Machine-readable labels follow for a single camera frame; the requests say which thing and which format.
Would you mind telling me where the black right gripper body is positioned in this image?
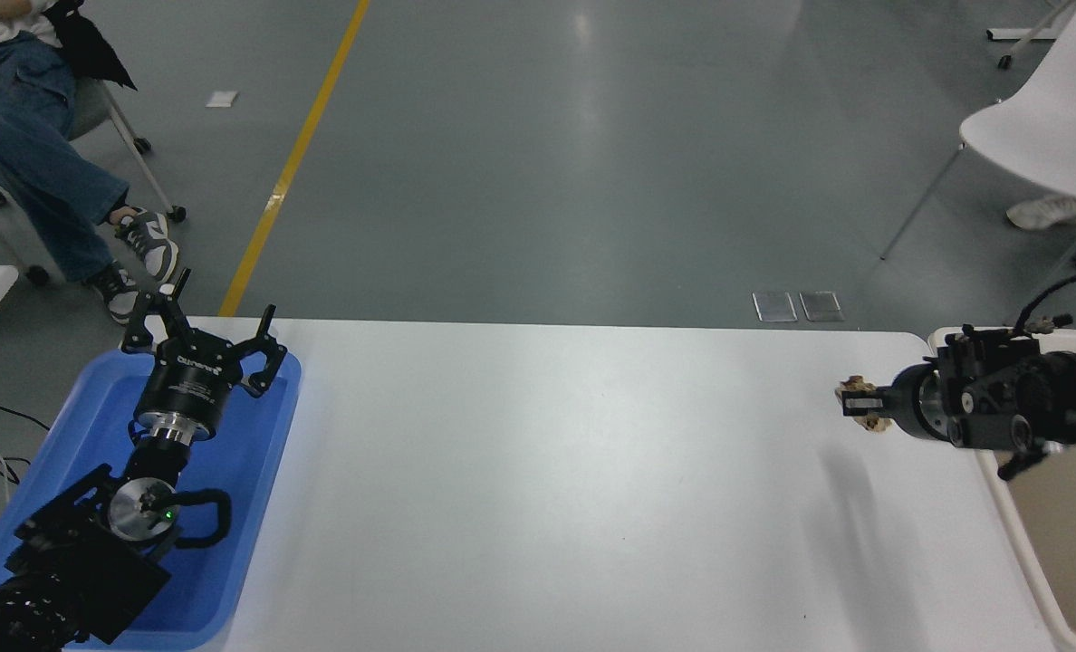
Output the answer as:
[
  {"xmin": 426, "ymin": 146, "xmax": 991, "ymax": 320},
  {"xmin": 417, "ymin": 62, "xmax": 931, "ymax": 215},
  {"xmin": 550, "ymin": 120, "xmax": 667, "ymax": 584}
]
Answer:
[{"xmin": 883, "ymin": 363, "xmax": 929, "ymax": 441}]

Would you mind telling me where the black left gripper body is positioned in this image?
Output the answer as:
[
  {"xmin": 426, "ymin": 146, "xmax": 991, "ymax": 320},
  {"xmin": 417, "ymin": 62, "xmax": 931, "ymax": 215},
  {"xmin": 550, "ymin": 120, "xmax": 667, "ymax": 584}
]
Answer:
[{"xmin": 132, "ymin": 329, "xmax": 243, "ymax": 428}]

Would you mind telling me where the tan paper ball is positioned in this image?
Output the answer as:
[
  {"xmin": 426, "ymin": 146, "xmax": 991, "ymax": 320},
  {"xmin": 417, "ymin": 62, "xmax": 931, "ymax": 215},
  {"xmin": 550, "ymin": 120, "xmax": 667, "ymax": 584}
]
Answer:
[{"xmin": 834, "ymin": 374, "xmax": 893, "ymax": 435}]

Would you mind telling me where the blue plastic tray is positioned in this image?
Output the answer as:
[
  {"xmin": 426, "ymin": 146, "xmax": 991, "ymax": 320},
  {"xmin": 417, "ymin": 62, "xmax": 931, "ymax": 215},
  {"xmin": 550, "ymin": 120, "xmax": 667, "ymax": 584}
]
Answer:
[{"xmin": 0, "ymin": 349, "xmax": 303, "ymax": 651}]

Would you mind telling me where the silver floor plate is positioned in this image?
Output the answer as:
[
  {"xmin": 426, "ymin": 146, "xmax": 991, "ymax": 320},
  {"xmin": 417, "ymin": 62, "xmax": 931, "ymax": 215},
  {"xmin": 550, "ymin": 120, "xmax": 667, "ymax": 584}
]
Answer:
[
  {"xmin": 799, "ymin": 291, "xmax": 846, "ymax": 323},
  {"xmin": 753, "ymin": 291, "xmax": 800, "ymax": 323}
]

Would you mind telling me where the large pale bin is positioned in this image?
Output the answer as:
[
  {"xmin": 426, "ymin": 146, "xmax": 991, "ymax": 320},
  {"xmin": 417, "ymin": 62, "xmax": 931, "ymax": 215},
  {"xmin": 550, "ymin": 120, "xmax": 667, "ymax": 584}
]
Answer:
[{"xmin": 927, "ymin": 327, "xmax": 1076, "ymax": 652}]

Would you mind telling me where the grey wheeled chair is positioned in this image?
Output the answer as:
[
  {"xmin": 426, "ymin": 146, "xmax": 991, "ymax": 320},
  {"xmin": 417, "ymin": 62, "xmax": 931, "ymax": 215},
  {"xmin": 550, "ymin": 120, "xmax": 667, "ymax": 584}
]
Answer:
[{"xmin": 0, "ymin": 76, "xmax": 187, "ymax": 287}]

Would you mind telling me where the person with white shoes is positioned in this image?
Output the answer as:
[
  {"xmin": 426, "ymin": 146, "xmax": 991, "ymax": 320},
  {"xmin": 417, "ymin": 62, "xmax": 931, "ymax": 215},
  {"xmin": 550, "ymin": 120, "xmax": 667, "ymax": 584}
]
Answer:
[{"xmin": 1006, "ymin": 193, "xmax": 1076, "ymax": 276}]

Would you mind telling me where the black jacket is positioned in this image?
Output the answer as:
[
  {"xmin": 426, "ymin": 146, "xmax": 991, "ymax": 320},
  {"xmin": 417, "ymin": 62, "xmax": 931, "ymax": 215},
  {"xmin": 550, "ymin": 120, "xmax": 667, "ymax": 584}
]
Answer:
[{"xmin": 40, "ymin": 0, "xmax": 138, "ymax": 91}]

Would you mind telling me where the white shell chair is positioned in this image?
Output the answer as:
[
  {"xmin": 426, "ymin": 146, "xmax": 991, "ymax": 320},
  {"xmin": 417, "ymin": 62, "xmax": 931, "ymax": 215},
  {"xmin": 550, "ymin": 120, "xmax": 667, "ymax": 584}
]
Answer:
[{"xmin": 880, "ymin": 0, "xmax": 1076, "ymax": 311}]

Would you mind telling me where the white furniture base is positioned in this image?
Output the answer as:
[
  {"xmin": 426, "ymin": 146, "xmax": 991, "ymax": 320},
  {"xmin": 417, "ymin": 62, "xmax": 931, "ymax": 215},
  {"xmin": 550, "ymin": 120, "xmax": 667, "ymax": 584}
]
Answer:
[{"xmin": 985, "ymin": 0, "xmax": 1076, "ymax": 71}]

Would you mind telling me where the thin black cable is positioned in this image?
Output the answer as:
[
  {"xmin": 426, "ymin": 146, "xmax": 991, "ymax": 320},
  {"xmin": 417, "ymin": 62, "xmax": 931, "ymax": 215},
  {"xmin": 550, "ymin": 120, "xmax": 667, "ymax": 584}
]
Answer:
[{"xmin": 0, "ymin": 396, "xmax": 52, "ymax": 431}]

